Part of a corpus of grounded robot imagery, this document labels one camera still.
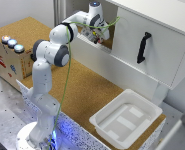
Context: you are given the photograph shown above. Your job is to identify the white cabinet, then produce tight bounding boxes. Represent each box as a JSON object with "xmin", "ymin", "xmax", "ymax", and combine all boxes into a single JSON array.
[{"xmin": 69, "ymin": 0, "xmax": 185, "ymax": 108}]

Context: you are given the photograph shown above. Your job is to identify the red button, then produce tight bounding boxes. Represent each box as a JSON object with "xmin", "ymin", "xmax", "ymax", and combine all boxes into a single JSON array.
[{"xmin": 1, "ymin": 35, "xmax": 12, "ymax": 45}]

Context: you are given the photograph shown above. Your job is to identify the black door handle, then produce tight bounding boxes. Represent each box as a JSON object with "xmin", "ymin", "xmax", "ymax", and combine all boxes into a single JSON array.
[{"xmin": 136, "ymin": 31, "xmax": 153, "ymax": 65}]

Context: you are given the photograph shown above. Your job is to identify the white plastic box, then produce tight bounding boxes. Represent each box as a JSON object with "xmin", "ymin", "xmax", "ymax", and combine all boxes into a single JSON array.
[{"xmin": 88, "ymin": 88, "xmax": 164, "ymax": 150}]

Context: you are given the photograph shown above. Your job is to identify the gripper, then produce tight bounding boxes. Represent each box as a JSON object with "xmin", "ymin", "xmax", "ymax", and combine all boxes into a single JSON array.
[{"xmin": 82, "ymin": 25, "xmax": 111, "ymax": 43}]

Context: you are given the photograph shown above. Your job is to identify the green cable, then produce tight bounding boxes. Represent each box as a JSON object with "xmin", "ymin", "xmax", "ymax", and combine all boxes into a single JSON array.
[{"xmin": 47, "ymin": 15, "xmax": 122, "ymax": 150}]

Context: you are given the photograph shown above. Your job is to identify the blue button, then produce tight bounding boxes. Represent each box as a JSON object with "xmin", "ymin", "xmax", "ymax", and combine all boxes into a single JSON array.
[{"xmin": 7, "ymin": 38, "xmax": 18, "ymax": 49}]

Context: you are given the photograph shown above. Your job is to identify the white sliding door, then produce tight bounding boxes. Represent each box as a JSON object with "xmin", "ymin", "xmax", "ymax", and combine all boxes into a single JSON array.
[{"xmin": 110, "ymin": 6, "xmax": 185, "ymax": 90}]

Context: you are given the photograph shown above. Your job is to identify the wooden drawer box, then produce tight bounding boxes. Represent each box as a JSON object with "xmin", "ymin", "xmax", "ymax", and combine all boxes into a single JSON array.
[{"xmin": 0, "ymin": 16, "xmax": 57, "ymax": 93}]

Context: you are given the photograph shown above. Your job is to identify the green button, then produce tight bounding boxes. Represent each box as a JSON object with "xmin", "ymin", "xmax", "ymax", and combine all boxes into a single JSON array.
[{"xmin": 13, "ymin": 43, "xmax": 26, "ymax": 54}]

